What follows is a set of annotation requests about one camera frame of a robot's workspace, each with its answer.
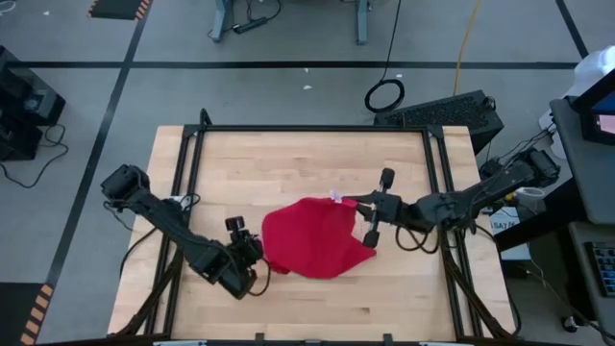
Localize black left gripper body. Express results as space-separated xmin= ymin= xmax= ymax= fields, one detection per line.
xmin=224 ymin=215 xmax=264 ymax=300

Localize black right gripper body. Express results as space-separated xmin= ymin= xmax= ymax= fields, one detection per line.
xmin=362 ymin=167 xmax=405 ymax=250

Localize red towel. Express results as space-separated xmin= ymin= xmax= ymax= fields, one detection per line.
xmin=261 ymin=189 xmax=378 ymax=281

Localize black power adapter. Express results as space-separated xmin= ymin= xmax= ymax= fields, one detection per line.
xmin=479 ymin=157 xmax=504 ymax=181

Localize black perforated computer tower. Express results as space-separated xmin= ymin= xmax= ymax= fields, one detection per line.
xmin=373 ymin=89 xmax=505 ymax=156

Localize white labelled box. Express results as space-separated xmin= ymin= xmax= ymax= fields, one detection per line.
xmin=488 ymin=206 xmax=532 ymax=261

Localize black desk foot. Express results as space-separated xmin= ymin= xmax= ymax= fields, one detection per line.
xmin=493 ymin=176 xmax=590 ymax=254

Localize grey desk leg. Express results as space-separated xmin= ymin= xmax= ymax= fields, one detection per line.
xmin=209 ymin=0 xmax=235 ymax=43
xmin=354 ymin=0 xmax=371 ymax=46

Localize grey desk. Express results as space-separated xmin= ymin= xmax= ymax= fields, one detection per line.
xmin=549 ymin=95 xmax=615 ymax=227
xmin=568 ymin=220 xmax=615 ymax=337

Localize black power strip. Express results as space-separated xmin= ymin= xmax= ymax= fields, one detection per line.
xmin=232 ymin=16 xmax=269 ymax=36

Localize black monitor with lit screen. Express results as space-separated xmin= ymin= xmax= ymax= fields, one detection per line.
xmin=570 ymin=68 xmax=615 ymax=147

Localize black keyboard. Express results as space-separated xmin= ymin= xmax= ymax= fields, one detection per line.
xmin=583 ymin=239 xmax=615 ymax=298

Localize black hazard-striped mat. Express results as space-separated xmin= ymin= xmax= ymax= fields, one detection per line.
xmin=86 ymin=0 xmax=154 ymax=21
xmin=0 ymin=282 xmax=56 ymax=346

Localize black equipment box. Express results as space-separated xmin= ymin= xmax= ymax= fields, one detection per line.
xmin=0 ymin=117 xmax=44 ymax=162

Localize white bag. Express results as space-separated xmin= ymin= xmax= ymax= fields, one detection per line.
xmin=537 ymin=45 xmax=615 ymax=161

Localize black equipment case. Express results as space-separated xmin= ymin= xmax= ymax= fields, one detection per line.
xmin=0 ymin=45 xmax=67 ymax=127

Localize black aluminium table frame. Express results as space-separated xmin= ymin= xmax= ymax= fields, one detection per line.
xmin=114 ymin=108 xmax=523 ymax=345

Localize black hanging cable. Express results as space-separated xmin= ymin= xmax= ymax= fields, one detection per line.
xmin=363 ymin=0 xmax=406 ymax=114

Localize white cable with yellow plug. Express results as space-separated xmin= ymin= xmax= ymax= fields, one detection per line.
xmin=503 ymin=185 xmax=547 ymax=203

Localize yellow hanging cable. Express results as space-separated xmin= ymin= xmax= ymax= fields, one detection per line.
xmin=453 ymin=0 xmax=483 ymax=96

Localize black floor cable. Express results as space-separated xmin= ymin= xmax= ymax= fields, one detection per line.
xmin=0 ymin=123 xmax=70 ymax=189

